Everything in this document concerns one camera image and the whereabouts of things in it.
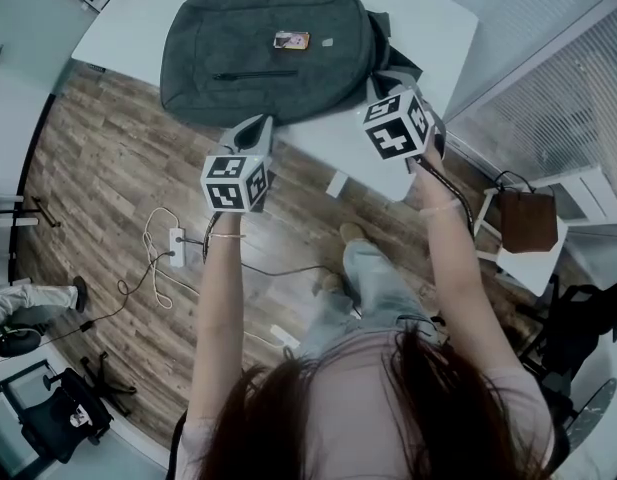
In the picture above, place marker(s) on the brown paper bag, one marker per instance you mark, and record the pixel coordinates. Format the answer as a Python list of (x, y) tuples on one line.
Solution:
[(528, 218)]

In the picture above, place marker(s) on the white table leg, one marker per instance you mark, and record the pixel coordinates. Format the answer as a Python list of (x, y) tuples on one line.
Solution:
[(337, 184)]

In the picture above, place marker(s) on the slim white power strip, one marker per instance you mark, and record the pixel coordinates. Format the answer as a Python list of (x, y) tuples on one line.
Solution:
[(284, 336)]

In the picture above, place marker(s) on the person's left forearm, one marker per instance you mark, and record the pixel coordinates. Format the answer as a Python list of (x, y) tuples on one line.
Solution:
[(218, 308)]

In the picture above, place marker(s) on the person's light jeans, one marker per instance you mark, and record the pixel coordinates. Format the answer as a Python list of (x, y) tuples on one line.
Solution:
[(373, 288)]

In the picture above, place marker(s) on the black metal stand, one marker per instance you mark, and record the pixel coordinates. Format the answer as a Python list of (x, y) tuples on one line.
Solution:
[(45, 213)]

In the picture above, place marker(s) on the person's right forearm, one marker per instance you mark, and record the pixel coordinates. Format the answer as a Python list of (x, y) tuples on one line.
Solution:
[(458, 278)]

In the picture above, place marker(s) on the black office chair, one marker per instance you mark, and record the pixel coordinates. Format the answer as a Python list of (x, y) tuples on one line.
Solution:
[(63, 413), (578, 328)]

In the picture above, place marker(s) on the dark grey backpack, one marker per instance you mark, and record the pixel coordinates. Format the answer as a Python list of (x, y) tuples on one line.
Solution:
[(263, 58)]

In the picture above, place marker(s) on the white chair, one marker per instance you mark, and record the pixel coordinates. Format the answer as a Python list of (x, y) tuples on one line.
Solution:
[(530, 268)]

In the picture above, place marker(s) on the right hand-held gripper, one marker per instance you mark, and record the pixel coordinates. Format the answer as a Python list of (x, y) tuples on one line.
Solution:
[(393, 133)]

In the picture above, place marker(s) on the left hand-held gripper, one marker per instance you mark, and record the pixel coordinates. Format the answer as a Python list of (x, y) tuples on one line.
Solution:
[(230, 183)]

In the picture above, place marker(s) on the person's tan shoe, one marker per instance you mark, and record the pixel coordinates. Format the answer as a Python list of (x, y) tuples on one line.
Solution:
[(333, 283), (353, 232)]

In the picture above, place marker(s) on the person's pale pink shirt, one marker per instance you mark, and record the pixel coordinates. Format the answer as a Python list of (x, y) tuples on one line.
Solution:
[(358, 408)]

